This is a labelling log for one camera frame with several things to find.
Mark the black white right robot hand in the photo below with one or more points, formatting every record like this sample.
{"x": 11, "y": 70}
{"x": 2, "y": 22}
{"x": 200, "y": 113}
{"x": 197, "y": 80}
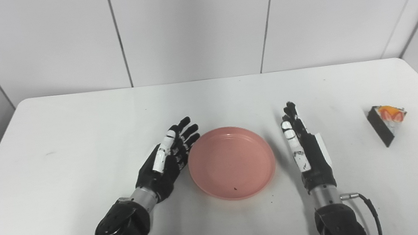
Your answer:
{"x": 319, "y": 168}

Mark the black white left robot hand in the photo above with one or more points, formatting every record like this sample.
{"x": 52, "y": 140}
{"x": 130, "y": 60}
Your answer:
{"x": 160, "y": 179}

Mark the pink round plate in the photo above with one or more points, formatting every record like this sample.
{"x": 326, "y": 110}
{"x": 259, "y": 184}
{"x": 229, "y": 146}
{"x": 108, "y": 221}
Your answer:
{"x": 232, "y": 162}

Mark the chocolate cake slice with fruit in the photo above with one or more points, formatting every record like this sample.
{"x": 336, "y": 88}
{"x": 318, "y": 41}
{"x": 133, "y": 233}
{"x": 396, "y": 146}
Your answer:
{"x": 381, "y": 128}

